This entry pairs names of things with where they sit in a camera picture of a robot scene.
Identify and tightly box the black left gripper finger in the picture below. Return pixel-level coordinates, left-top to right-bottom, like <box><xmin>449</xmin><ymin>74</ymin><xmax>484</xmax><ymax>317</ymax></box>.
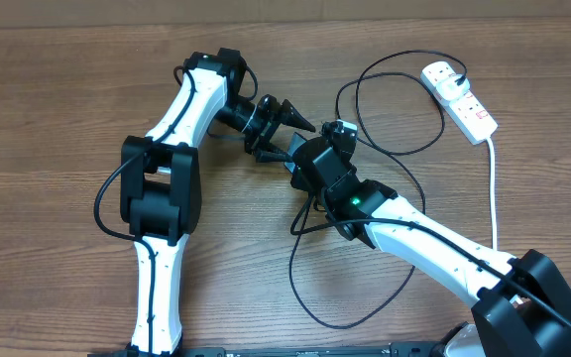
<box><xmin>254</xmin><ymin>148</ymin><xmax>291</xmax><ymax>163</ymax></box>
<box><xmin>278</xmin><ymin>99</ymin><xmax>316</xmax><ymax>133</ymax></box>

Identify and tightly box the black USB charging cable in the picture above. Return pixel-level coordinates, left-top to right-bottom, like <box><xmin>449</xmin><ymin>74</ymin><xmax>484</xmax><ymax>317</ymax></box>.
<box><xmin>287</xmin><ymin>49</ymin><xmax>469</xmax><ymax>330</ymax></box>

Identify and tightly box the blue Samsung Galaxy smartphone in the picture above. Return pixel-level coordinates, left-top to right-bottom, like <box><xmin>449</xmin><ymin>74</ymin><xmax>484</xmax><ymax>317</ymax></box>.
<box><xmin>285</xmin><ymin>132</ymin><xmax>306</xmax><ymax>174</ymax></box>

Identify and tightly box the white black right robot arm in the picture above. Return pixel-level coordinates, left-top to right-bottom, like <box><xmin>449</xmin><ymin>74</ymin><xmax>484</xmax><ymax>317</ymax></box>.
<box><xmin>287</xmin><ymin>133</ymin><xmax>571</xmax><ymax>356</ymax></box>

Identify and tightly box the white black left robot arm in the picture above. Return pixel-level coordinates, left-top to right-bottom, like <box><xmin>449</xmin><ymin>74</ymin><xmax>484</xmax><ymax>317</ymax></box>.
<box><xmin>93</xmin><ymin>48</ymin><xmax>315</xmax><ymax>356</ymax></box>

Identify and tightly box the white charger plug adapter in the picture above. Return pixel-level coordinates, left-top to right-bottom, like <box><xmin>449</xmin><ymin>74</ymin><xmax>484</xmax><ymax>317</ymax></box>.
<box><xmin>435</xmin><ymin>75</ymin><xmax>470</xmax><ymax>102</ymax></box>

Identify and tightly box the white power extension strip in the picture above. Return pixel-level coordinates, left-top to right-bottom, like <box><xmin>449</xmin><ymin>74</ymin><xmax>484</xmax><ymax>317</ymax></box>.
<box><xmin>420</xmin><ymin>61</ymin><xmax>498</xmax><ymax>145</ymax></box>

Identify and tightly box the brown cardboard backdrop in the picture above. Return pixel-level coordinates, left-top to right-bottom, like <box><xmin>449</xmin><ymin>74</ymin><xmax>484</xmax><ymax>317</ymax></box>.
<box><xmin>0</xmin><ymin>0</ymin><xmax>571</xmax><ymax>29</ymax></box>

